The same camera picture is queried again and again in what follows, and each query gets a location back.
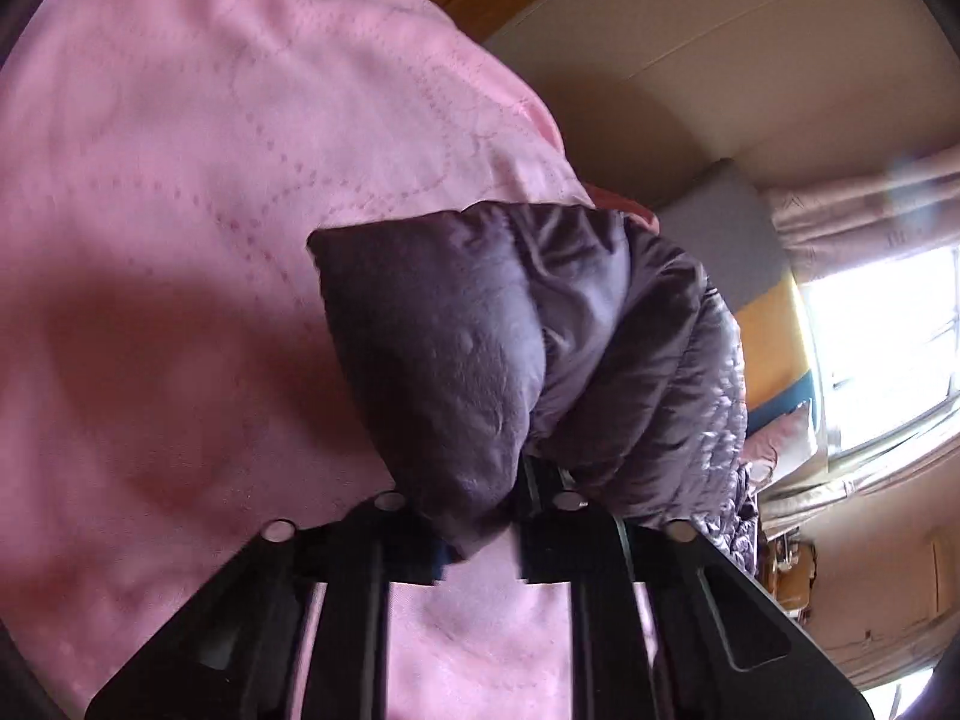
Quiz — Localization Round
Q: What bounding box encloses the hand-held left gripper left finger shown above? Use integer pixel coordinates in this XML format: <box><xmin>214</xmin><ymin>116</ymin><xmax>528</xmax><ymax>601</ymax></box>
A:
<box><xmin>85</xmin><ymin>491</ymin><xmax>452</xmax><ymax>720</ymax></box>

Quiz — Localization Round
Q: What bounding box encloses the grey yellow blue headboard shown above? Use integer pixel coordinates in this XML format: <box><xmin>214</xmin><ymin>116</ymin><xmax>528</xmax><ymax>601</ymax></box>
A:
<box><xmin>656</xmin><ymin>157</ymin><xmax>822</xmax><ymax>436</ymax></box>

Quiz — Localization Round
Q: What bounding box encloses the plain pink sheet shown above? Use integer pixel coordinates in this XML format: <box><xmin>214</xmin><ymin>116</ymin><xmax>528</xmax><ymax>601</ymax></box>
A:
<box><xmin>589</xmin><ymin>181</ymin><xmax>661</xmax><ymax>235</ymax></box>

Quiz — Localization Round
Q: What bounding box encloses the pink pillow with deer print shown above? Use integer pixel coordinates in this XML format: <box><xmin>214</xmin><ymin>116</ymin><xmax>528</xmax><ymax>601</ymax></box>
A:
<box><xmin>739</xmin><ymin>400</ymin><xmax>820</xmax><ymax>497</ymax></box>

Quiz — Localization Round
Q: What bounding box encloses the cluttered wooden desk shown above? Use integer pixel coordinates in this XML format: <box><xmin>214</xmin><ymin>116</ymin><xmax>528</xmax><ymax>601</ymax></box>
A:
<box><xmin>756</xmin><ymin>531</ymin><xmax>820</xmax><ymax>620</ymax></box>

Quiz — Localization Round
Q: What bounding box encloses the window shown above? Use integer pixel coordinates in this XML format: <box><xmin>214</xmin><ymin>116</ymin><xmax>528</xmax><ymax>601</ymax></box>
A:
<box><xmin>801</xmin><ymin>244</ymin><xmax>960</xmax><ymax>460</ymax></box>

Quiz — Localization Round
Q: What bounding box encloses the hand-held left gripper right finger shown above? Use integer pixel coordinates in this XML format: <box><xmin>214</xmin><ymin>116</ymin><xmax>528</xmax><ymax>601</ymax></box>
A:
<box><xmin>517</xmin><ymin>457</ymin><xmax>875</xmax><ymax>720</ymax></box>

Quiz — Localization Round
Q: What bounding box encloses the purple quilted down jacket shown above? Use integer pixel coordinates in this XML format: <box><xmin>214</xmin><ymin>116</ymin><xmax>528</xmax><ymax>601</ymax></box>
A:
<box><xmin>306</xmin><ymin>200</ymin><xmax>764</xmax><ymax>580</ymax></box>

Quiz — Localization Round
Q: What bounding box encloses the pink dotted bedspread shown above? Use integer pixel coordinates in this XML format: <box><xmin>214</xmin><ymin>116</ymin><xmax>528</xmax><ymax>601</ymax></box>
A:
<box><xmin>0</xmin><ymin>0</ymin><xmax>662</xmax><ymax>720</ymax></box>

